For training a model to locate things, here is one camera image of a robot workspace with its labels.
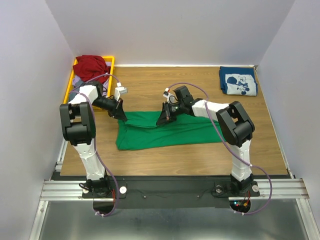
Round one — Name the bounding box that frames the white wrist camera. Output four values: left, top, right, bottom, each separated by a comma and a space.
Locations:
163, 88, 176, 103
114, 86, 128, 101

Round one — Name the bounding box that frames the folded blue printed t shirt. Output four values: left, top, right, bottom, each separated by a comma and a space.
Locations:
219, 66, 258, 97

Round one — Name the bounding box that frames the aluminium frame rail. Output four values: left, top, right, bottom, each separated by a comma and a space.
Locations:
28, 114, 87, 240

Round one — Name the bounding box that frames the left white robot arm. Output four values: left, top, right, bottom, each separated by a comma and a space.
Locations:
59, 80, 128, 198

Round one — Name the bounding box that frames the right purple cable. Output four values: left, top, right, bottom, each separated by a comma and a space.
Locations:
164, 82, 273, 216

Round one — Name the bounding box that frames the green t shirt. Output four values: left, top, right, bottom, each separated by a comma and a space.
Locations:
115, 111, 221, 151

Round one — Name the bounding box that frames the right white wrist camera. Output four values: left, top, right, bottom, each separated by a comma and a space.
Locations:
163, 88, 176, 103

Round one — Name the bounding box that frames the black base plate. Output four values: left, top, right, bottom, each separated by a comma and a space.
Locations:
52, 176, 260, 213

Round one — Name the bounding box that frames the red t shirt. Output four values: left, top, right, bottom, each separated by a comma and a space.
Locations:
73, 55, 111, 82

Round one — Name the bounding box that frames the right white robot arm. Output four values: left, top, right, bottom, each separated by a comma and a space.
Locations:
156, 85, 255, 194

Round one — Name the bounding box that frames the yellow plastic bin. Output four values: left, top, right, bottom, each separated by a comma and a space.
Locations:
63, 55, 115, 104

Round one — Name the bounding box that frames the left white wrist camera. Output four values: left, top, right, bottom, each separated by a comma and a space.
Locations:
114, 86, 128, 101

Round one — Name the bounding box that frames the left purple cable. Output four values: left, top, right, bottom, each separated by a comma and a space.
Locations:
68, 74, 122, 218

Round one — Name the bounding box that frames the purple cable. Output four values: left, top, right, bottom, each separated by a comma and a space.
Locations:
68, 74, 122, 218
164, 82, 273, 216

